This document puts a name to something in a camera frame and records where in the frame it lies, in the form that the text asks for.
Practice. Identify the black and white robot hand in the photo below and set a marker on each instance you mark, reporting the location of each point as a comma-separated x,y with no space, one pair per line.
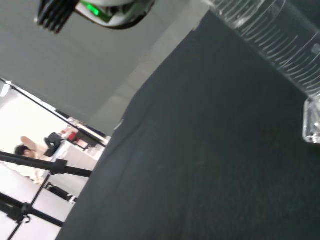
97,11

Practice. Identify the person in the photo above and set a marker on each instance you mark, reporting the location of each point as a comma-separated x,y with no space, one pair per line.
31,151

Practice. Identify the black bench cloth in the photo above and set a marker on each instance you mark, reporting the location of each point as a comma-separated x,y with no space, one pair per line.
200,150

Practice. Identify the black tripod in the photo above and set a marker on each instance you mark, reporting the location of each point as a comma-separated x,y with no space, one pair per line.
32,185

